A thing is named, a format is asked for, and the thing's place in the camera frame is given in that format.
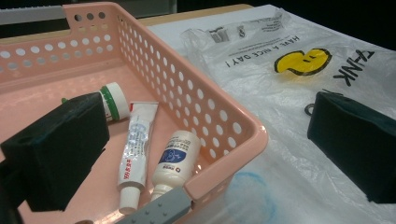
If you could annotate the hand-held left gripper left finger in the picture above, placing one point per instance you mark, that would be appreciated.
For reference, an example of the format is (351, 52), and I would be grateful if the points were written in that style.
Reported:
(56, 149)

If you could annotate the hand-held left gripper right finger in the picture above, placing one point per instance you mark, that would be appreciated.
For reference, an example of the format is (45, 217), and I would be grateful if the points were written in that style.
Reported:
(351, 143)

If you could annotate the pink perforated plastic basket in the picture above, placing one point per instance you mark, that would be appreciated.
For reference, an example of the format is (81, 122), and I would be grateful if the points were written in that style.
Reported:
(93, 193)

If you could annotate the white ointment tube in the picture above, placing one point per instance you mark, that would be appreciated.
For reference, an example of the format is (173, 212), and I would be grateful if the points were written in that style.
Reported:
(134, 155)

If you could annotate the white jar green band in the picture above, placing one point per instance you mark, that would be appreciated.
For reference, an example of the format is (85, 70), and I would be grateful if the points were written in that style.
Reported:
(116, 99)

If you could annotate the clear plastic bag yellow print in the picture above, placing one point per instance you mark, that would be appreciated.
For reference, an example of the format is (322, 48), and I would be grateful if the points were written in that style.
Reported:
(264, 102)

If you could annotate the white bottle blue label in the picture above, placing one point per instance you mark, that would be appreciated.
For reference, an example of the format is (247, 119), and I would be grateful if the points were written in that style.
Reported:
(177, 168)

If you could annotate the white printed plastic bag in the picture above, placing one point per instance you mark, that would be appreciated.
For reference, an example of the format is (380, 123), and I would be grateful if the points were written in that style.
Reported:
(186, 15)

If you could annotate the white metal frame desk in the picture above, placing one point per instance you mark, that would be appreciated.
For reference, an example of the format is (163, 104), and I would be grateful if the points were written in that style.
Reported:
(31, 15)

